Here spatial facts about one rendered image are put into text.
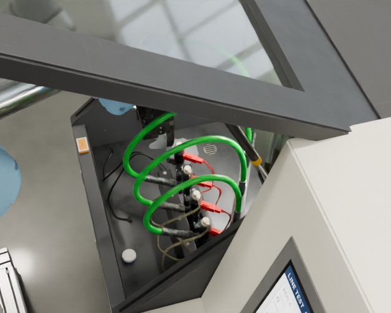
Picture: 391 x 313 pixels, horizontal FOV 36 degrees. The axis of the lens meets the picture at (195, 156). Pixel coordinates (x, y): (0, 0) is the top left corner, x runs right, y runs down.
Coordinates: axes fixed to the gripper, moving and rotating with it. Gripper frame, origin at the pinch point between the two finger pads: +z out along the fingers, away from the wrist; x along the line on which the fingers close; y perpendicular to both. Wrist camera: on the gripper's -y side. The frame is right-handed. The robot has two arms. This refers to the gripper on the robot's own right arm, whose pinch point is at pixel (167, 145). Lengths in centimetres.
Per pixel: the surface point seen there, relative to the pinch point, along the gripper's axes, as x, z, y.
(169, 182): 8.7, 4.0, 2.0
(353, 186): 48, -40, -20
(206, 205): 18.3, 3.4, -5.2
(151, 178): 8.6, 0.6, 6.6
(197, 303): 36.8, 16.9, 2.1
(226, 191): -2.6, 31.8, -19.1
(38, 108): -131, 115, 37
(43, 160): -96, 115, 39
